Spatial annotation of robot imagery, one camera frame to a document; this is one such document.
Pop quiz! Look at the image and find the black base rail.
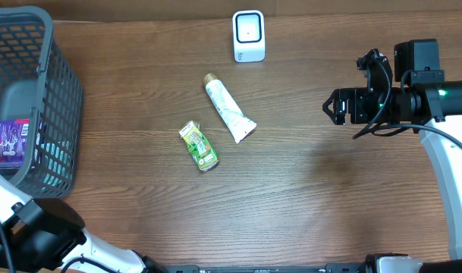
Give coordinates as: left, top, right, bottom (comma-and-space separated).
164, 263, 367, 273

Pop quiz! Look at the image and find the white barcode scanner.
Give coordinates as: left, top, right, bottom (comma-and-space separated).
232, 10, 266, 63

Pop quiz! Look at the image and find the purple Carefree pad pack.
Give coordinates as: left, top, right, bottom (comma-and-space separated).
0, 119, 30, 170

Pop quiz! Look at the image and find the grey plastic mesh basket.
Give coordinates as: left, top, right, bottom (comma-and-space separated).
0, 6, 84, 198

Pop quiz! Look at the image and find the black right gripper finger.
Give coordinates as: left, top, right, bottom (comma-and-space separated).
322, 102, 347, 125
323, 88, 347, 106

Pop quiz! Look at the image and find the white tube gold cap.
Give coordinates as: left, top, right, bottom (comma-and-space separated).
203, 73, 257, 143

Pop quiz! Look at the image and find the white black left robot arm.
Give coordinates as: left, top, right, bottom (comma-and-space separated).
0, 175, 165, 273

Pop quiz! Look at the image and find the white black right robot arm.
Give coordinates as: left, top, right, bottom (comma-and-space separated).
322, 39, 462, 272

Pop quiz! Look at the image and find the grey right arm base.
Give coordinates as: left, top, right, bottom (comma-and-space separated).
364, 253, 424, 273

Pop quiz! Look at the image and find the green tea drink carton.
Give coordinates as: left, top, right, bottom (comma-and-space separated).
179, 121, 219, 171

